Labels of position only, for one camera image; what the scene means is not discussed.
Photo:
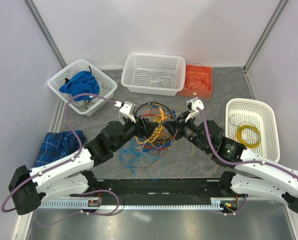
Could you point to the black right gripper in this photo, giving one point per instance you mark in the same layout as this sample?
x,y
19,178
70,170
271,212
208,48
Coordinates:
x,y
176,127

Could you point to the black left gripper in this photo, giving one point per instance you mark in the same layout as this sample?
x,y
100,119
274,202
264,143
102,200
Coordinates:
x,y
144,128

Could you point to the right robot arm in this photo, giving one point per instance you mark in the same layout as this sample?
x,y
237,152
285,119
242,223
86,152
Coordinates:
x,y
272,180

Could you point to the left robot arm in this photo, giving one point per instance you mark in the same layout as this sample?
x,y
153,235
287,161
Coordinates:
x,y
28,187

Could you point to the white perforated basket middle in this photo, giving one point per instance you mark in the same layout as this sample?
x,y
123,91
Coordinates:
x,y
156,74

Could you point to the orange plastic tray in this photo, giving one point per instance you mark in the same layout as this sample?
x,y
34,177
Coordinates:
x,y
198,81

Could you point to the grey cloth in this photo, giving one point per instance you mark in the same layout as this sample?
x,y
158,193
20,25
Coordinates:
x,y
88,101

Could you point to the white perforated basket left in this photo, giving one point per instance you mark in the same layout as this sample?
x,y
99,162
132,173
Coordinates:
x,y
69,71

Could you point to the blue plaid cloth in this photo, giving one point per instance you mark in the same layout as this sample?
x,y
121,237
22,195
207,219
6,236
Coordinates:
x,y
56,146

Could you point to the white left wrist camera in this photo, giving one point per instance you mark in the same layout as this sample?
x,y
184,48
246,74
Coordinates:
x,y
126,110

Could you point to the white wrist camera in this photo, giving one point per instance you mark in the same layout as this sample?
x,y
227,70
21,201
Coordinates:
x,y
194,105
126,110

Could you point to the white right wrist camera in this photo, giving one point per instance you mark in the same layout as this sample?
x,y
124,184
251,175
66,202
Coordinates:
x,y
194,105

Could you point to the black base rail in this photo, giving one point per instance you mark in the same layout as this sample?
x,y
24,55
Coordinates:
x,y
189,187

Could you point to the slotted cable duct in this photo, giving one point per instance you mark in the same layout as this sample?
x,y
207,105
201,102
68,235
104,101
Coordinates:
x,y
151,202

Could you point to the aluminium frame post right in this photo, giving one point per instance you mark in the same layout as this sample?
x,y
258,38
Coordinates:
x,y
265,33

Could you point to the aluminium frame post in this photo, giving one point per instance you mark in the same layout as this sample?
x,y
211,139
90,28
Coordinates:
x,y
265,33
45,31

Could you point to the aluminium frame post left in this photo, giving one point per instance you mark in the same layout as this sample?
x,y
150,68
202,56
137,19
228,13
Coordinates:
x,y
45,31

